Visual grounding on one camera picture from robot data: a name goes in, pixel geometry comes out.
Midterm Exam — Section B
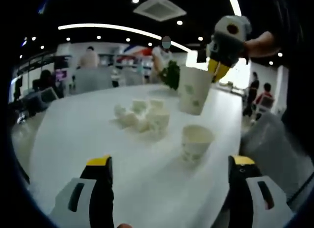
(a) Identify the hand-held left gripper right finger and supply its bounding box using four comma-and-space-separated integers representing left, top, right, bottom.
228, 154, 294, 228

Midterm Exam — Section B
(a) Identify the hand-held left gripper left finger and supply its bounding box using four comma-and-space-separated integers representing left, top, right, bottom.
49, 154, 115, 228

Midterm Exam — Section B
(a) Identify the green-printed white paper cup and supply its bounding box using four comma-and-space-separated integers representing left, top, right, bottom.
178, 65, 213, 116
181, 124, 215, 166

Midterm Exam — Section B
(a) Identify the pile of white paper cups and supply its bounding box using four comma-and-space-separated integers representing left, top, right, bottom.
113, 98, 171, 140

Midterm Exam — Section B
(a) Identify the person's right hand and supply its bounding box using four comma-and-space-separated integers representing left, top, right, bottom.
243, 40, 258, 64

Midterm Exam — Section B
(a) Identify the long ceiling light strip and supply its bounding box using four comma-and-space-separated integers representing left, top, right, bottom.
226, 0, 243, 17

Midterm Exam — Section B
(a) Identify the potted green plant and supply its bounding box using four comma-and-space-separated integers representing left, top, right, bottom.
159, 60, 182, 91

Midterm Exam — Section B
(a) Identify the grey mesh chair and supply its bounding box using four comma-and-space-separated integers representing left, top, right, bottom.
241, 111, 314, 206

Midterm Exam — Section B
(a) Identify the white table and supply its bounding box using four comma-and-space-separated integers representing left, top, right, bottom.
29, 83, 245, 228

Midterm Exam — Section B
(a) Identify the person's dark clothing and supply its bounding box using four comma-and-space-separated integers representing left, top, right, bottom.
269, 0, 314, 140

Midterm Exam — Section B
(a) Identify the ceiling air vent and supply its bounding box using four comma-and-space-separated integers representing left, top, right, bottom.
133, 0, 187, 22

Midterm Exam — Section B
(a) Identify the white display shelf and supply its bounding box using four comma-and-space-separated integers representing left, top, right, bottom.
100, 51, 153, 84

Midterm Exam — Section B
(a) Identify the curved ceiling light strip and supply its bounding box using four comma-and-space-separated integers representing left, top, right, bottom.
57, 23, 193, 53

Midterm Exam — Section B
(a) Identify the white office chair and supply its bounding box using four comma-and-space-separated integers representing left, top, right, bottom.
40, 87, 59, 103

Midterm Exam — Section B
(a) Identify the dark thin cable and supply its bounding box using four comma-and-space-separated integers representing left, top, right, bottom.
286, 173, 314, 205

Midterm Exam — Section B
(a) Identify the black wall screen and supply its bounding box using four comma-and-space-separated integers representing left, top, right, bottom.
54, 55, 72, 70

